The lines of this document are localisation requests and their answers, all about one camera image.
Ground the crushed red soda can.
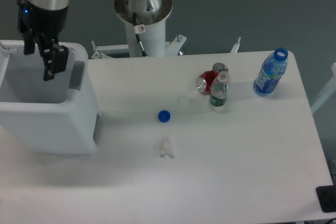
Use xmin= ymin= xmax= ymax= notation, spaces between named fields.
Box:
xmin=196 ymin=62 xmax=228 ymax=94

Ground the white frame post right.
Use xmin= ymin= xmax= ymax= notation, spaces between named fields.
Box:
xmin=310 ymin=63 xmax=335 ymax=114

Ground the clear green-label plastic bottle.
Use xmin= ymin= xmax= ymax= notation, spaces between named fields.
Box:
xmin=209 ymin=70 xmax=229 ymax=107

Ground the white trash bin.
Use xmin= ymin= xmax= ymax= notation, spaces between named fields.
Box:
xmin=1 ymin=40 xmax=101 ymax=154

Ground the black device at edge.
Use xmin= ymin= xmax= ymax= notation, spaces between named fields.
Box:
xmin=316 ymin=185 xmax=335 ymax=213

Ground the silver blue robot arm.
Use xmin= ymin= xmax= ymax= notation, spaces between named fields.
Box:
xmin=17 ymin=0 xmax=173 ymax=81

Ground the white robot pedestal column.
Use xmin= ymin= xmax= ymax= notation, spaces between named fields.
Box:
xmin=124 ymin=21 xmax=166 ymax=58

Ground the white table frame bracket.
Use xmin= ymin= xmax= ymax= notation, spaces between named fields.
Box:
xmin=90 ymin=34 xmax=187 ymax=60

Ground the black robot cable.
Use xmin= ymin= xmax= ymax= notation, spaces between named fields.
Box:
xmin=132 ymin=13 xmax=149 ymax=58

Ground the blue sports drink bottle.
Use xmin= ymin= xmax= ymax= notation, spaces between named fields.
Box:
xmin=253 ymin=47 xmax=288 ymax=97

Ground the blue bottle cap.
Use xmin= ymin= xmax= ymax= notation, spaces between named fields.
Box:
xmin=157 ymin=110 xmax=171 ymax=123

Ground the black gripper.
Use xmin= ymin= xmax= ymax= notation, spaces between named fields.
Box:
xmin=17 ymin=0 xmax=70 ymax=81

